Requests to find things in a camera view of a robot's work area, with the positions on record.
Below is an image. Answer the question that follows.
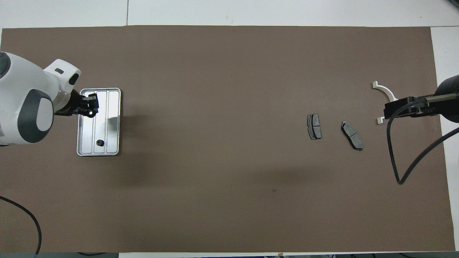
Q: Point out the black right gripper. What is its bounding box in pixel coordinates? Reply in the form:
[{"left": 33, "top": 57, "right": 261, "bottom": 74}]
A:
[{"left": 383, "top": 74, "right": 459, "bottom": 124}]

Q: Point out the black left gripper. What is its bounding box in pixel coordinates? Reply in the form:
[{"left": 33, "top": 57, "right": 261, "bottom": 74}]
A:
[{"left": 54, "top": 89, "right": 99, "bottom": 119}]

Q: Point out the silver metal tray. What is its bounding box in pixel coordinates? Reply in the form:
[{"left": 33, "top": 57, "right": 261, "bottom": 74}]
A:
[{"left": 76, "top": 88, "right": 122, "bottom": 157}]

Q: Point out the large grey brake pad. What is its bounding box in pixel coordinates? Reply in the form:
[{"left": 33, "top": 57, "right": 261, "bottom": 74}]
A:
[{"left": 340, "top": 121, "right": 364, "bottom": 151}]

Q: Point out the small grey brake pad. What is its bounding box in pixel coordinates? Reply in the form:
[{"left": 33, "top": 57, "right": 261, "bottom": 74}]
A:
[{"left": 307, "top": 114, "right": 322, "bottom": 140}]

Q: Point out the brown table mat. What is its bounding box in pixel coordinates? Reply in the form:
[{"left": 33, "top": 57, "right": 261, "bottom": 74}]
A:
[{"left": 0, "top": 25, "right": 456, "bottom": 253}]

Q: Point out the white curved plastic bracket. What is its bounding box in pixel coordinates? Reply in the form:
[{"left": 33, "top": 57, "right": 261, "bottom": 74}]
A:
[{"left": 372, "top": 81, "right": 398, "bottom": 125}]

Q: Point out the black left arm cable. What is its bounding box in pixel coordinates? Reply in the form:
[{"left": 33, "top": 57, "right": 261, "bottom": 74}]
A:
[{"left": 0, "top": 196, "right": 43, "bottom": 258}]

